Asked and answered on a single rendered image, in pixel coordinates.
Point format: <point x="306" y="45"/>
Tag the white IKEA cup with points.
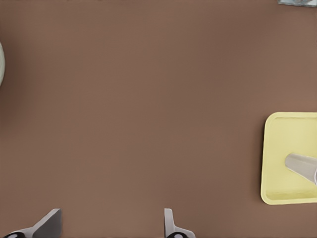
<point x="302" y="166"/>

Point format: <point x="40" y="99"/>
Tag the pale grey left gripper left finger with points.
<point x="48" y="224"/>

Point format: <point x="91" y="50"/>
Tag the silver frame post foot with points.
<point x="297" y="2"/>

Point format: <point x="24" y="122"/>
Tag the pale green round plate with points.
<point x="1" y="64"/>

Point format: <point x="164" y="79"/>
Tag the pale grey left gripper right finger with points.
<point x="170" y="223"/>

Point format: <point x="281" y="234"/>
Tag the yellow plastic tray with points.
<point x="280" y="148"/>

